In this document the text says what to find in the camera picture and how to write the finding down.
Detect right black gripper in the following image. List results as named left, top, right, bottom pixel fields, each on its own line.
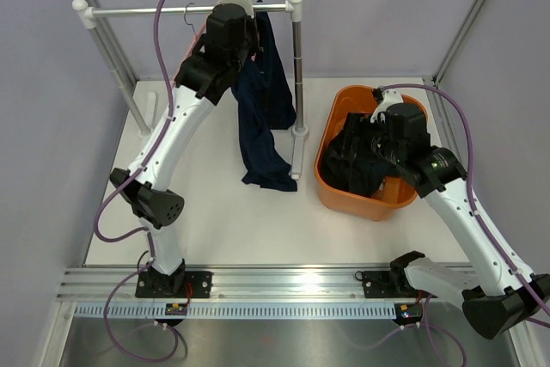
left=330, top=112, right=406, bottom=166

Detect dark green shorts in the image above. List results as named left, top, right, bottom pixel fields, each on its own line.
left=319, top=127, right=399, bottom=198

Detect navy blue shorts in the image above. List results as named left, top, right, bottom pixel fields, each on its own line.
left=231, top=12, right=297, bottom=193

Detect pink hanger with green shorts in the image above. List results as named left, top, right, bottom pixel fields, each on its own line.
left=171, top=3, right=207, bottom=89

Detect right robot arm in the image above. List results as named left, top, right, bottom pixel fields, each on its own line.
left=343, top=103, right=549, bottom=339

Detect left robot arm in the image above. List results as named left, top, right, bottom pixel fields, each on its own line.
left=109, top=3, right=259, bottom=298

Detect orange plastic basket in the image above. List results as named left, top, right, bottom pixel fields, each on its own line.
left=314, top=85, right=417, bottom=222

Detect metal clothes rack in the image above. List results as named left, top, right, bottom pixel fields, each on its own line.
left=72, top=0, right=309, bottom=180

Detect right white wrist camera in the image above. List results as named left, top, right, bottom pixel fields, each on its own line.
left=370, top=88, right=403, bottom=123

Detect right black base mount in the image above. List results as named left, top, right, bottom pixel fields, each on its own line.
left=354, top=270, right=428, bottom=298

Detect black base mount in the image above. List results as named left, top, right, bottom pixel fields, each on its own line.
left=354, top=270, right=428, bottom=298
left=135, top=269, right=212, bottom=299

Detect purple floor cable right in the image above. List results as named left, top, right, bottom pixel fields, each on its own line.
left=339, top=293, right=468, bottom=367

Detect purple floor cable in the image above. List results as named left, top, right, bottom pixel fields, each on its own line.
left=102, top=263, right=188, bottom=364
left=339, top=293, right=468, bottom=367

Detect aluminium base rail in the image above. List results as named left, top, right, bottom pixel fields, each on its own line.
left=57, top=266, right=416, bottom=302

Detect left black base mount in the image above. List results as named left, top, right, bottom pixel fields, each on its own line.
left=135, top=269, right=212, bottom=299

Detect purple floor cable left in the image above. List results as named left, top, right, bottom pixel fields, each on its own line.
left=102, top=263, right=188, bottom=364

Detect white slotted cable duct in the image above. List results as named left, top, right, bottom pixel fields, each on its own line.
left=75, top=302, right=397, bottom=320

